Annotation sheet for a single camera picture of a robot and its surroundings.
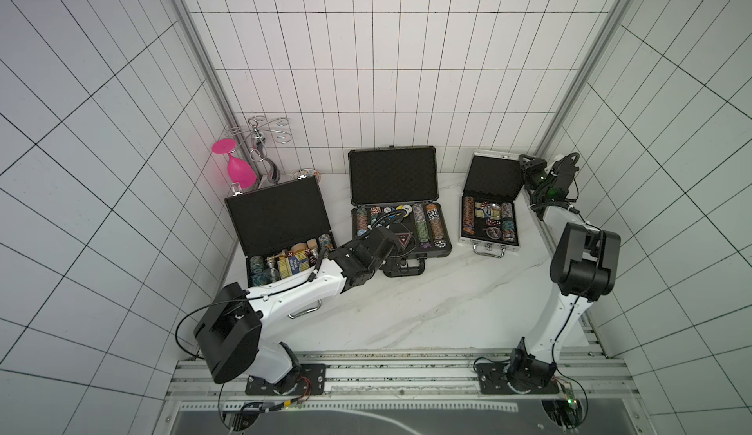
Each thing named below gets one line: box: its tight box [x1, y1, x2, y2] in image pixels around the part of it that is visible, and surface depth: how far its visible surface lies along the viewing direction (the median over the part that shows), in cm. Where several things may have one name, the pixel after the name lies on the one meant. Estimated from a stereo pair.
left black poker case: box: [224, 175, 336, 289], surface depth 94 cm
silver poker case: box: [458, 149, 524, 258], surface depth 103 cm
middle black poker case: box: [347, 145, 453, 278], surface depth 107 cm
